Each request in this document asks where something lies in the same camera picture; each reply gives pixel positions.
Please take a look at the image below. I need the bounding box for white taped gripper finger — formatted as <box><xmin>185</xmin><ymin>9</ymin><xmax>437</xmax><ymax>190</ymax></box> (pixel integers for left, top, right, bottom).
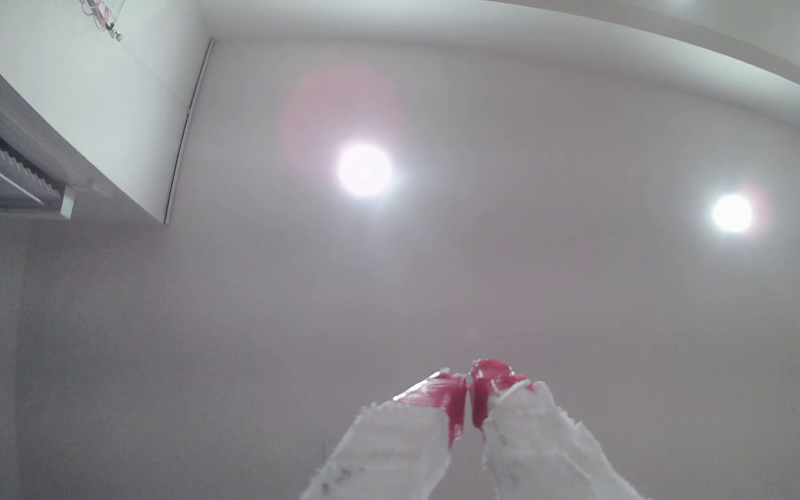
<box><xmin>299</xmin><ymin>370</ymin><xmax>470</xmax><ymax>500</ymax></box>
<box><xmin>469</xmin><ymin>357</ymin><xmax>645</xmax><ymax>500</ymax></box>

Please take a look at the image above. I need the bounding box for round ceiling light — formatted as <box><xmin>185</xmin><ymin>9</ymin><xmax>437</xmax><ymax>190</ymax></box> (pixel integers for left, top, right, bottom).
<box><xmin>709</xmin><ymin>191</ymin><xmax>756</xmax><ymax>236</ymax></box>
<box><xmin>334</xmin><ymin>139</ymin><xmax>397</xmax><ymax>202</ymax></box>

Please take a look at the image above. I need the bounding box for white window blind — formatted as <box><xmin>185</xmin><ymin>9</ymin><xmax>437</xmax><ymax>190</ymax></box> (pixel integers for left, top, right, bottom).
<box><xmin>0</xmin><ymin>104</ymin><xmax>78</xmax><ymax>222</ymax></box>

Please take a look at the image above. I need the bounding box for red wire bundle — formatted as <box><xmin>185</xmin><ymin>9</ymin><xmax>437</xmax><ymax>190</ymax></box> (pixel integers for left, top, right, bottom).
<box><xmin>79</xmin><ymin>0</ymin><xmax>125</xmax><ymax>43</ymax></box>

